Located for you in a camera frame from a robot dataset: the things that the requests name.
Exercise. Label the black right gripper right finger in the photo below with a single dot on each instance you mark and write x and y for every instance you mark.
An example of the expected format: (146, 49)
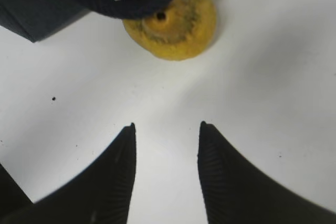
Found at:
(236, 191)

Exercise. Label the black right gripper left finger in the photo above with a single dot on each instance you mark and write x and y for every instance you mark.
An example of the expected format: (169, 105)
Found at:
(101, 193)

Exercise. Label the yellow pear-shaped squash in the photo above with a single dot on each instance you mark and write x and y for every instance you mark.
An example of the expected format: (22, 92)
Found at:
(181, 30)

